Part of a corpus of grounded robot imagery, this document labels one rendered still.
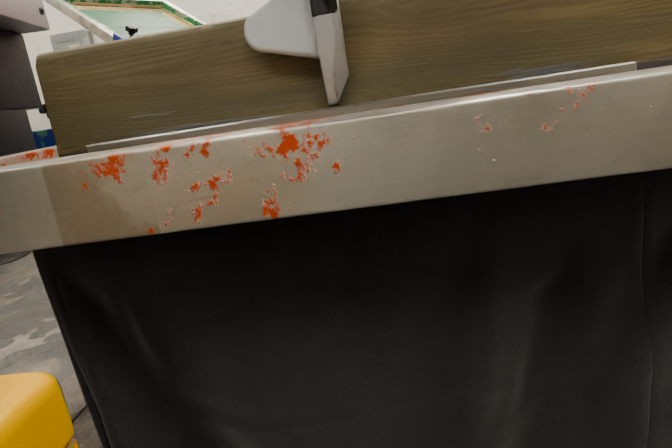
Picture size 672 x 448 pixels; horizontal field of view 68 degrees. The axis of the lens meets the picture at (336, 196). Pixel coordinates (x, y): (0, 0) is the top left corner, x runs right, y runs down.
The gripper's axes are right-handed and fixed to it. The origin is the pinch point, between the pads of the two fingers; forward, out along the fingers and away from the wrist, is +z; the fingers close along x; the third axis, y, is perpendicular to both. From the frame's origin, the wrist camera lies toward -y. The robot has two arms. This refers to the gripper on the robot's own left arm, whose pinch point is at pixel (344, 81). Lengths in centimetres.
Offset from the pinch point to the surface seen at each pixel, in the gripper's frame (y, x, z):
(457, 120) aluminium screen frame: -5.1, 13.8, 2.3
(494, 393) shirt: -7.2, 4.2, 21.5
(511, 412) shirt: -8.3, 3.6, 23.5
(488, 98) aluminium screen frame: -6.4, 13.7, 1.6
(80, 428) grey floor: 114, -106, 100
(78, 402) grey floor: 125, -122, 100
